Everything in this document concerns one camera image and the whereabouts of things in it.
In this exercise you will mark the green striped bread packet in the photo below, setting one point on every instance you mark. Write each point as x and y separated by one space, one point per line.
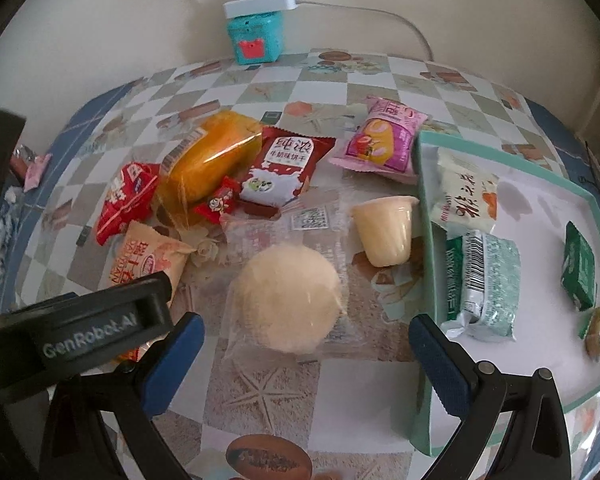
597 330

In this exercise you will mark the round bun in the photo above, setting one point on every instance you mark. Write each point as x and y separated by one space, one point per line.
285 295

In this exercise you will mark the beige orange cake packet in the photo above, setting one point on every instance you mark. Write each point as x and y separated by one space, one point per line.
145 255

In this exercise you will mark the teal shallow tray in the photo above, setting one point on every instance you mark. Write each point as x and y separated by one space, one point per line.
540 260

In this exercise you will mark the dark red biscuit packet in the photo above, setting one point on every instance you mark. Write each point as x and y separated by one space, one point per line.
280 170

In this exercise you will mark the teal tin box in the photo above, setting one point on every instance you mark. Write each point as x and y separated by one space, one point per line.
255 35

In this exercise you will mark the pink snack packet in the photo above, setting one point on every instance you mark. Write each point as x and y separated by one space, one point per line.
380 142

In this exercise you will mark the bright red snack packet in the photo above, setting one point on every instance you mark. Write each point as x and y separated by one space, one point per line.
125 200

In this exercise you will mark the small red candy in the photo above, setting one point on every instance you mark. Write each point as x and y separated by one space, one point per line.
217 202

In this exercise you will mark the blue white patterned cloth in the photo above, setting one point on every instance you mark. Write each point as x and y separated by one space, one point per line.
0 225

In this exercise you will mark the silver green snack packet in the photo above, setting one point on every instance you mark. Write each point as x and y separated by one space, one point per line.
485 280

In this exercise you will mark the orange bread packet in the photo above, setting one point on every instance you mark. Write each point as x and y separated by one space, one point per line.
210 160

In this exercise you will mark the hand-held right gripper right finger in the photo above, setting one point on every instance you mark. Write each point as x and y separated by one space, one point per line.
437 370

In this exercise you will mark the yellow pudding cup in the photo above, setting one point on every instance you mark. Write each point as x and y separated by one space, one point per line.
385 232

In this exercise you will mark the small pink packet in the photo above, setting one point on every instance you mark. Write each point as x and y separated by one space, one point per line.
37 170

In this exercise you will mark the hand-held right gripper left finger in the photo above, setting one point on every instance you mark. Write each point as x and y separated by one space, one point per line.
177 360

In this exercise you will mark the checkered printed tablecloth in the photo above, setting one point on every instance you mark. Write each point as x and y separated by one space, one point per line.
290 400

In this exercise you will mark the white snack packet orange print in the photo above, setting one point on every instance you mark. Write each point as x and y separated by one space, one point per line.
460 195

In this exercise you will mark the white power strip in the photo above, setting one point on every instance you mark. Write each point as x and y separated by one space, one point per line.
260 5

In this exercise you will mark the small dark green packet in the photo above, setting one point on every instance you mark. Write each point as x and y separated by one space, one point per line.
577 267

